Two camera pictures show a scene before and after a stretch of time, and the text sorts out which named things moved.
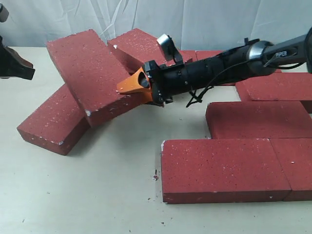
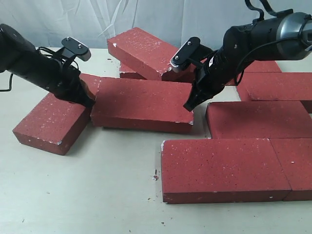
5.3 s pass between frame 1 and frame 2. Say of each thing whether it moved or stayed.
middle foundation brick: stayed
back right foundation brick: stayed
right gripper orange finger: moved
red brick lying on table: stayed
